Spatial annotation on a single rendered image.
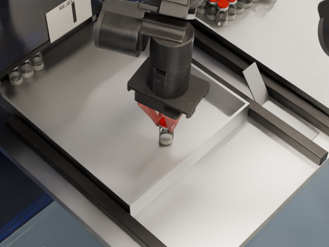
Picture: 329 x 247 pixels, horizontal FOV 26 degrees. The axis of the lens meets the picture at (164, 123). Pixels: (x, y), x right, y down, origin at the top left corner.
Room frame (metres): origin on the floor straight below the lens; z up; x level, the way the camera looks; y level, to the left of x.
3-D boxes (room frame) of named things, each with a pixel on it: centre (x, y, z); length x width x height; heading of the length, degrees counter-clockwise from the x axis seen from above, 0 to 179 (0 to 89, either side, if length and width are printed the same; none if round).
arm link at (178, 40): (0.66, 0.00, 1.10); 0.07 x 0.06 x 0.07; 74
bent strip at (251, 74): (0.72, -0.18, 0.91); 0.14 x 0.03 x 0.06; 45
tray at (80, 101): (0.74, 0.08, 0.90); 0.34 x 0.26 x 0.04; 46
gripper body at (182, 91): (0.66, -0.01, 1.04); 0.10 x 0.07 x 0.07; 60
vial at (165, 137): (0.66, 0.00, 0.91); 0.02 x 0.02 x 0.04
